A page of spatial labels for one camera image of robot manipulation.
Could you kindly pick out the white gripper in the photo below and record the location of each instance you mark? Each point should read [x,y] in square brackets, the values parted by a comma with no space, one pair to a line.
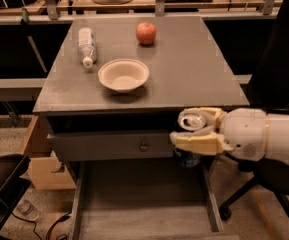
[245,132]

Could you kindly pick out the dark pepsi can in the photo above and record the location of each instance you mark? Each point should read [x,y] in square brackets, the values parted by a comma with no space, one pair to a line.
[188,123]

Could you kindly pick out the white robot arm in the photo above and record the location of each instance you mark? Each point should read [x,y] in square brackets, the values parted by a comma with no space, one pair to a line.
[277,136]

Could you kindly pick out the grey top drawer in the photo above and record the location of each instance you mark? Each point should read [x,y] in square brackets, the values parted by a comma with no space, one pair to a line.
[110,145]

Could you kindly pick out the round drawer knob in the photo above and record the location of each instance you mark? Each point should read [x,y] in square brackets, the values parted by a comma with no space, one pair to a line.
[144,147]

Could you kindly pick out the grey drawer cabinet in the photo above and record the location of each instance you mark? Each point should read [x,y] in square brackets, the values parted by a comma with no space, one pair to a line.
[186,70]

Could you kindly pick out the grey open middle drawer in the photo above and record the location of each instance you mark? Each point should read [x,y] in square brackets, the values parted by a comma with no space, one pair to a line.
[145,199]

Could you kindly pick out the white paper bowl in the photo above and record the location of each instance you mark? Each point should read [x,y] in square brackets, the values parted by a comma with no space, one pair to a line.
[123,75]

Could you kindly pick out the red apple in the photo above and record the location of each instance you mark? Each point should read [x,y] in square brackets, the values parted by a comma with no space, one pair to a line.
[145,33]

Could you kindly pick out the clear plastic water bottle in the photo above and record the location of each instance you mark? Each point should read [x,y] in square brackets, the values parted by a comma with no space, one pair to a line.
[87,47]

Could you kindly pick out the cardboard box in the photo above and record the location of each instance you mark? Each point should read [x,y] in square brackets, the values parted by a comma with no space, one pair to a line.
[45,171]

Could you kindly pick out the clear plastic cup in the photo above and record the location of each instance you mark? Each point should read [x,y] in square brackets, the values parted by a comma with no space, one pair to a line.
[27,210]

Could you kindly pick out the black bin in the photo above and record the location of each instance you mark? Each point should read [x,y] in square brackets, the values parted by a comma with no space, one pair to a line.
[12,184]

